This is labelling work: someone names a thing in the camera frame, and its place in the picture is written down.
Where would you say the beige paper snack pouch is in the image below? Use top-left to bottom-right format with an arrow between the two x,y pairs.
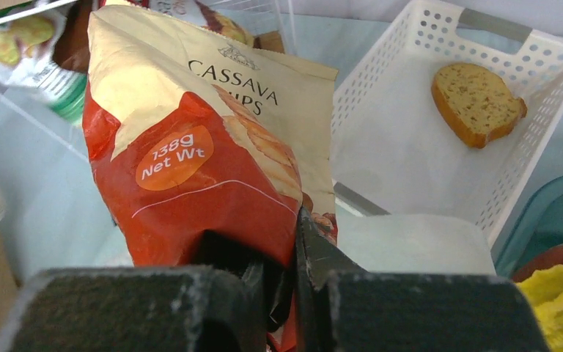
83,1 -> 338,269

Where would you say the white plastic basket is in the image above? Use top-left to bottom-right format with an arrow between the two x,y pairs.
330,1 -> 563,243

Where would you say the red toy pepper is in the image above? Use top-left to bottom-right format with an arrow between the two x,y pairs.
511,244 -> 563,282

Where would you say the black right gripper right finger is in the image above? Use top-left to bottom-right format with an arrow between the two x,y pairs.
295,209 -> 549,351

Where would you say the green white chips bag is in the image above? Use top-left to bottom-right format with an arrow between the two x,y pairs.
0,3 -> 87,125

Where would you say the teal plastic tub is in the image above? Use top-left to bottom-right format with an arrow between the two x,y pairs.
494,176 -> 563,276

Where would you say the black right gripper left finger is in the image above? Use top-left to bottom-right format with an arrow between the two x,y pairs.
0,231 -> 294,351

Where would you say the slice of toasted bread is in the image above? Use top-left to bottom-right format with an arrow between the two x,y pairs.
431,62 -> 528,149

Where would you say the white wire wooden shelf rack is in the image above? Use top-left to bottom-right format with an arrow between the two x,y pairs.
0,1 -> 296,165

